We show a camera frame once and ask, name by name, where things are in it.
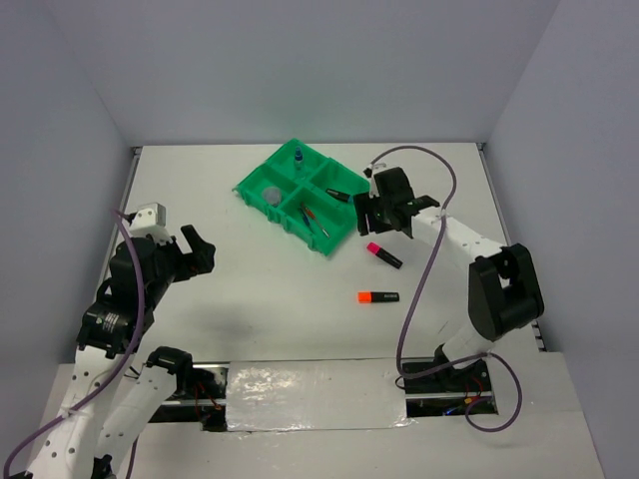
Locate orange highlighter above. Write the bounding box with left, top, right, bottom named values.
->
left=357, top=291, right=400, bottom=304

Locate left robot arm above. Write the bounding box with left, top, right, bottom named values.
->
left=2, top=225, right=216, bottom=478

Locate green four-compartment bin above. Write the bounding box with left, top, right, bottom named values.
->
left=234, top=139, right=369, bottom=256

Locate silver tape sheet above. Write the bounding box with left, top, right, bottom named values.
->
left=226, top=359, right=410, bottom=432

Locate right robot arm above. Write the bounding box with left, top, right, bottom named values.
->
left=353, top=167, right=544, bottom=390

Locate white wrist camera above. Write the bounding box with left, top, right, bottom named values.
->
left=129, top=203, right=171, bottom=244
left=363, top=162, right=387, bottom=179

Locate clear tub of paperclips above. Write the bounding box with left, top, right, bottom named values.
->
left=262, top=187, right=283, bottom=208

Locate red gel pen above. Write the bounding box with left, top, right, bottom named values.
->
left=301, top=204, right=319, bottom=225

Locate small blue-capped bottle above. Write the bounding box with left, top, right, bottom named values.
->
left=294, top=147, right=306, bottom=178

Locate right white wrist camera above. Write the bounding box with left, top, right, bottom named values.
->
left=363, top=162, right=387, bottom=179

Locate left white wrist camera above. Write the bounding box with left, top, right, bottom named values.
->
left=129, top=203, right=171, bottom=244

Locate blue highlighter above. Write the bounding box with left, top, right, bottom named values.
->
left=325, top=189, right=351, bottom=203

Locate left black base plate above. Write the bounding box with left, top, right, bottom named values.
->
left=150, top=362, right=230, bottom=432

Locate pink highlighter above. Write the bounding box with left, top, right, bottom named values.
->
left=366, top=242, right=403, bottom=269

